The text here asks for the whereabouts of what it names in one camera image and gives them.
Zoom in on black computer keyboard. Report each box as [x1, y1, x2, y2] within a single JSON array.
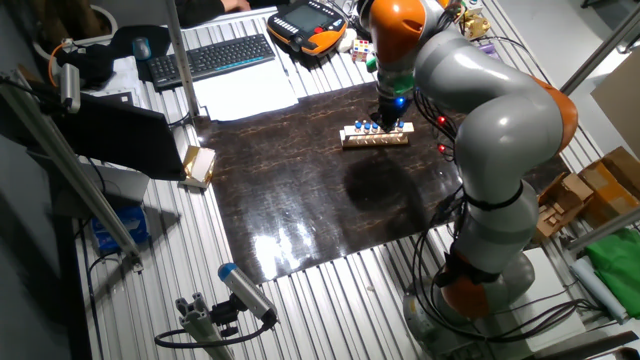
[[146, 33, 277, 93]]

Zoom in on black sleeved forearm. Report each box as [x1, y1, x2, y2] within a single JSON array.
[[174, 0, 227, 30]]

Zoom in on black monitor panel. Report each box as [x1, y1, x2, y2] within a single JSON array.
[[53, 91, 188, 183]]

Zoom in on small gold white box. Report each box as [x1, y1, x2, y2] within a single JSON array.
[[179, 144, 218, 190]]

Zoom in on aluminium frame beam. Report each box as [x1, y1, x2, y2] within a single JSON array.
[[566, 206, 640, 255], [559, 3, 640, 97]]

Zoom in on black mouse pad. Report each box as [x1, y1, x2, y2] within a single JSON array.
[[107, 24, 174, 84]]

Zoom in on black camera cable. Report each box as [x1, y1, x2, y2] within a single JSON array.
[[153, 309, 279, 350]]

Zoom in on wooden test tube rack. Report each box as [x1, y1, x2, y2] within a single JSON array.
[[339, 121, 416, 150]]

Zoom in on short aluminium extrusion stub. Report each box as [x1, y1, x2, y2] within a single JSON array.
[[174, 292, 236, 360]]

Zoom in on black filament spool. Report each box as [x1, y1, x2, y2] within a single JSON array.
[[349, 0, 374, 29]]

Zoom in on brass metal fitting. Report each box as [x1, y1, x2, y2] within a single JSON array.
[[458, 8, 493, 41]]

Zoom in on white rubik's cube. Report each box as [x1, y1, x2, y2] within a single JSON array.
[[350, 38, 372, 64]]

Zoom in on grey flat case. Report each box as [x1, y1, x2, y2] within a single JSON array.
[[49, 159, 151, 221]]

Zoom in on white rimmed round bin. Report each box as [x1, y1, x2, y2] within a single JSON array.
[[30, 3, 120, 64]]

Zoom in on dark marble pattern mat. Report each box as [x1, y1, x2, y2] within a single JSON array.
[[192, 74, 571, 286]]

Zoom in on silver camera with blue cap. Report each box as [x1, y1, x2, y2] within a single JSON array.
[[217, 262, 280, 325]]

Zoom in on silver depth camera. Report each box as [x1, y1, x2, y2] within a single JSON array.
[[58, 62, 83, 115]]

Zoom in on pale paper roll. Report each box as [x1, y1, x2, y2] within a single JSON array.
[[569, 255, 629, 326]]

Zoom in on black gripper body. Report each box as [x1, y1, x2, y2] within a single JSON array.
[[378, 104, 412, 123]]

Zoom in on long slanted aluminium beam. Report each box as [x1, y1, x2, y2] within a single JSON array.
[[0, 68, 145, 274]]

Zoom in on upright aluminium post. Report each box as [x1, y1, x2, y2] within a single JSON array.
[[163, 0, 202, 120]]

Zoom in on black cloth bundle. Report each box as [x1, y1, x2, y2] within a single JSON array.
[[53, 42, 117, 90]]

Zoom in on blue tissue pack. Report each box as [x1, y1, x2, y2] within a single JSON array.
[[89, 204, 151, 255]]

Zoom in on flat cardboard sheet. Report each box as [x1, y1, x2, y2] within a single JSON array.
[[590, 62, 640, 160]]

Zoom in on orange black teach pendant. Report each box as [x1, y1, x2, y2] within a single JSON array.
[[265, 0, 349, 58]]

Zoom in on orange cable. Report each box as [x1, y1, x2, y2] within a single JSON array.
[[47, 41, 69, 89]]

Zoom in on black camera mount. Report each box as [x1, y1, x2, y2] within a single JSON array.
[[209, 293, 243, 339]]

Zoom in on green cloth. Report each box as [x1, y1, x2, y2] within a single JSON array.
[[584, 227, 640, 320]]

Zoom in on white base board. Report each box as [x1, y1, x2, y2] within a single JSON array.
[[517, 246, 590, 354]]

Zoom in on white paper sheet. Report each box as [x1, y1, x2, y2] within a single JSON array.
[[192, 58, 300, 123]]

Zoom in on open cardboard box wooden pieces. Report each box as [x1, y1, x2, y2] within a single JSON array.
[[530, 171, 596, 245]]

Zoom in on orange taped cardboard box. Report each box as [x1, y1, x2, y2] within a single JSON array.
[[578, 145, 640, 230]]

